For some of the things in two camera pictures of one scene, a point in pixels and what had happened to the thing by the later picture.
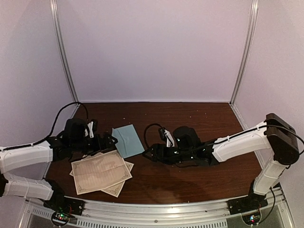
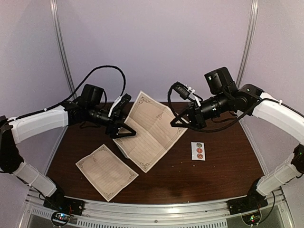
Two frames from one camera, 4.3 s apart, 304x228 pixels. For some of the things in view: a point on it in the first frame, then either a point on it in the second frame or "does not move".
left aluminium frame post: (61, 48) does not move
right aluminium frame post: (247, 50) does not move
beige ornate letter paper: (99, 172) to (155, 135)
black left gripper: (99, 147) to (111, 129)
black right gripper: (156, 148) to (199, 122)
